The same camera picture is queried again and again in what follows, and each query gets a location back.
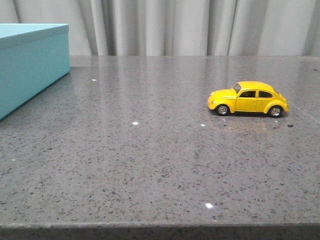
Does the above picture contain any grey pleated curtain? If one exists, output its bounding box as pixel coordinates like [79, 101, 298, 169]
[0, 0, 320, 56]

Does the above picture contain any yellow toy beetle car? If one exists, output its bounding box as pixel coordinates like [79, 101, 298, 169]
[207, 81, 290, 118]

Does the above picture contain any light blue storage box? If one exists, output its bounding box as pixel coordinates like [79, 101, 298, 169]
[0, 23, 71, 118]

